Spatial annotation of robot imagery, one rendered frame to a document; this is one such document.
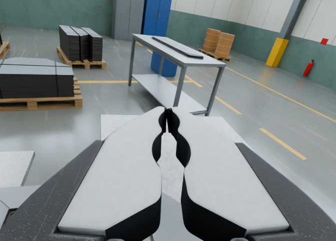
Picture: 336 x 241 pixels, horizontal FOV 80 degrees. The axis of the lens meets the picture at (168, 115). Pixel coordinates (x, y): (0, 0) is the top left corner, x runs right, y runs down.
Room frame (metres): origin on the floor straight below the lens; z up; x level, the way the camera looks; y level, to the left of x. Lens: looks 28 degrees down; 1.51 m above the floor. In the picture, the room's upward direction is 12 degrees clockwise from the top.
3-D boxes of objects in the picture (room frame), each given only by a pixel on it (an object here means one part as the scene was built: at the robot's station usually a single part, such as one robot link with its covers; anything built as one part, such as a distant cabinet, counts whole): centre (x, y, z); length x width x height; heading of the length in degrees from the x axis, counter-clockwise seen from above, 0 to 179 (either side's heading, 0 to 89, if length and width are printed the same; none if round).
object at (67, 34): (4.51, 2.24, 0.32); 1.20 x 0.80 x 0.65; 39
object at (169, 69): (4.92, 0.35, 0.29); 0.61 x 0.43 x 0.57; 32
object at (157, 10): (8.71, 1.29, 0.97); 1.00 x 0.49 x 1.95; 123
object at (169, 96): (3.21, 0.13, 0.49); 1.60 x 0.70 x 0.99; 37
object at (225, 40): (8.40, -1.31, 0.47); 1.32 x 0.80 x 0.95; 33
